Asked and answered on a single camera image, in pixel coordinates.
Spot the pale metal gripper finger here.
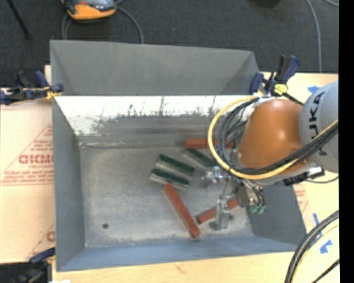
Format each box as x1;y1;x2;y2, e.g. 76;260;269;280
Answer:
208;200;227;231
222;207;235;228

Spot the black cylinder on white bracket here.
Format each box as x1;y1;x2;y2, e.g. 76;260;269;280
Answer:
283;166;326;187

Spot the grey metal bin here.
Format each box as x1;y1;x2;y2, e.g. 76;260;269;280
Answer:
49;40;308;272

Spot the brown cardboard board red print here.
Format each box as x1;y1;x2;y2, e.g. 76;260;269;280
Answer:
0;64;57;265

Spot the red-brown flat block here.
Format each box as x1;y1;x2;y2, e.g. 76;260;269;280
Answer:
162;183;202;239
195;198;240;225
183;138;235;150

